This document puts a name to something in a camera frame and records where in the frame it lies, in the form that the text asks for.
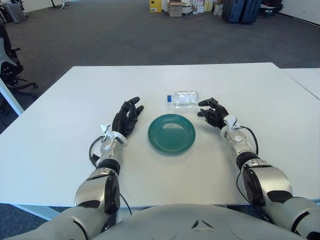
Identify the distant black chair and desk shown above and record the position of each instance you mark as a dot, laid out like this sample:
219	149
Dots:
271	8

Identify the black office chair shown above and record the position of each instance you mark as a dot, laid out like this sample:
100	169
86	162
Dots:
10	70

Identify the blue hard suitcase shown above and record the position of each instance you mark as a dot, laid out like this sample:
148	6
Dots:
233	11

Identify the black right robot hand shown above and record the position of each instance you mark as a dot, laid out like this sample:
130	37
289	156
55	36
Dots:
215	115

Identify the clear bottle with blue cap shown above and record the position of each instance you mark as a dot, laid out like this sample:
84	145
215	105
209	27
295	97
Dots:
186	98

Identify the white side desk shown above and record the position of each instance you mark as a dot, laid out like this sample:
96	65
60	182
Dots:
11	96

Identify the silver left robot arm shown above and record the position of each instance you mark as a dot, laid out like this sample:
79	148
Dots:
93	187

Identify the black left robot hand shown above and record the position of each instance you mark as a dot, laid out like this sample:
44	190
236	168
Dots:
123	121

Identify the white plastic bag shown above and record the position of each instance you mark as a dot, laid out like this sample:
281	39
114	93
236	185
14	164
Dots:
218	10

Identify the yellow cardboard box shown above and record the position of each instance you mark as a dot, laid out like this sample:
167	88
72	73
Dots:
155	6

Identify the dark navy suitcase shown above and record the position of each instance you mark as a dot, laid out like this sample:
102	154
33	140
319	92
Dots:
251	11

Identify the grey storage bin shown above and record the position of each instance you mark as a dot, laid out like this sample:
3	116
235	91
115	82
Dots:
15	12

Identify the stack of white boxes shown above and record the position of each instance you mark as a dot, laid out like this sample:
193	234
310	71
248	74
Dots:
203	6

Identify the grey robot torso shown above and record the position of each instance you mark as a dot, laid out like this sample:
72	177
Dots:
160	222

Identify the brown cardboard box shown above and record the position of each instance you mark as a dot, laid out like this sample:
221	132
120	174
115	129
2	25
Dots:
175	10

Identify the green round plate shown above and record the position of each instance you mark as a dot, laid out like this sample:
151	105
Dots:
171	135

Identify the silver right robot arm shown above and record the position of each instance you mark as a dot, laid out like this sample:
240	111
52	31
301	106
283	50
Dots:
270	180

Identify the black and white chair base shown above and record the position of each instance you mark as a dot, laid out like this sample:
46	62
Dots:
59	4

